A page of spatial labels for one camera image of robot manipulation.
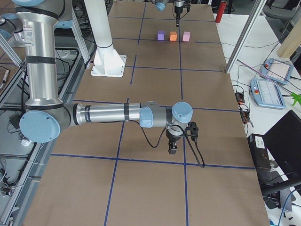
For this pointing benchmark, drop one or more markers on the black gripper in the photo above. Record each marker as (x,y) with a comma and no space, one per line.
(172,138)
(178,7)

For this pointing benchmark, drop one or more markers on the orange foam cube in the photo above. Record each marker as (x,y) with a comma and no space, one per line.
(173,36)

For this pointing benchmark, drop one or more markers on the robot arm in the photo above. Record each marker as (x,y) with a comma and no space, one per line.
(161,4)
(47,115)

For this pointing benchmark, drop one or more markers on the pink foam cube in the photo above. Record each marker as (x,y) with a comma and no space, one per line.
(186,36)

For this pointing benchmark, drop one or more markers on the purple foam cube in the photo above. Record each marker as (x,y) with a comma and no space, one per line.
(161,35)

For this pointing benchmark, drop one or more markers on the red cylinder bottle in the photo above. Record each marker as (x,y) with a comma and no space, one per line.
(221,10)

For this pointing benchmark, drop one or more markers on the black computer box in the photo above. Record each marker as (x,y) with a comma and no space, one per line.
(259,152)

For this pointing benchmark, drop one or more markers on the near blue teach pendant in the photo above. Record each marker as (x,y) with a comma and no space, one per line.
(266,94)

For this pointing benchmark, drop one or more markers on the blue teach pendant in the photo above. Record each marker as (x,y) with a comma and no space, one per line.
(277,70)
(266,94)

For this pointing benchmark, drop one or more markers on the black laptop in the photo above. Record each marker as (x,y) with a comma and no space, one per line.
(283,141)

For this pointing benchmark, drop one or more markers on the far blue teach pendant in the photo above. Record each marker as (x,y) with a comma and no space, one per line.
(277,70)

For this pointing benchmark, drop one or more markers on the wooden beam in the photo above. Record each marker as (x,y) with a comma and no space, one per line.
(291,43)

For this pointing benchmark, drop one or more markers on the reacher grabber stick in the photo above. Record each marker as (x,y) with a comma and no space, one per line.
(296,97)

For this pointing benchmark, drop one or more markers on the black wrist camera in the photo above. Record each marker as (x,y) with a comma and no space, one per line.
(187,5)
(192,131)

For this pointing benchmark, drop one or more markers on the grey aluminium frame post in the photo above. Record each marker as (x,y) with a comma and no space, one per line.
(255,12)

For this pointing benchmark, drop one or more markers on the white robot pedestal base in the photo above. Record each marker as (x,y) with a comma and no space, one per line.
(107,61)

